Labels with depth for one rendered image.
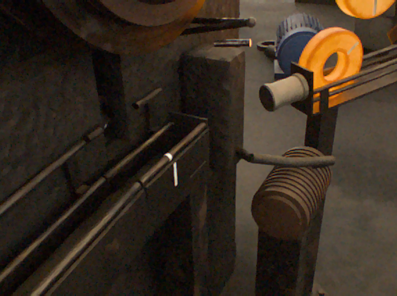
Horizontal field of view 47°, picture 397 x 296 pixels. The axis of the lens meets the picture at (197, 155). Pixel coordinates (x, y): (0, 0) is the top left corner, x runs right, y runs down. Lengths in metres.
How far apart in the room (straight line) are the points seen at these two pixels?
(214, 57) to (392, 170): 1.38
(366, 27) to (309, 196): 2.52
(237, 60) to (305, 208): 0.32
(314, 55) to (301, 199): 0.30
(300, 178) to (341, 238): 0.72
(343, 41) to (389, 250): 0.84
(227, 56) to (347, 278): 0.92
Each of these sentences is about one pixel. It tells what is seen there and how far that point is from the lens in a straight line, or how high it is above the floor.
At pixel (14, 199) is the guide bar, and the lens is 0.58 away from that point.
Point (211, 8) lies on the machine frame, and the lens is 0.95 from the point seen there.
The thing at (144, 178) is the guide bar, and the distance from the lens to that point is 0.64.
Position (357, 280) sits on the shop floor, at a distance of 1.53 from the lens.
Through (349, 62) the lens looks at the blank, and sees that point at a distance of 1.09.
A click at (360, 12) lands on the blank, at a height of 0.84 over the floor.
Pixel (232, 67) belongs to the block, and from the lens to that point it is 0.82.
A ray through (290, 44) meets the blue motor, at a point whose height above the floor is 0.26.
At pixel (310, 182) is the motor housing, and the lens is 0.99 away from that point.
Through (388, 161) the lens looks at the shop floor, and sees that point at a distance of 2.14.
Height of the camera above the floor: 1.07
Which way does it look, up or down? 31 degrees down
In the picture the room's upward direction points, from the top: 2 degrees counter-clockwise
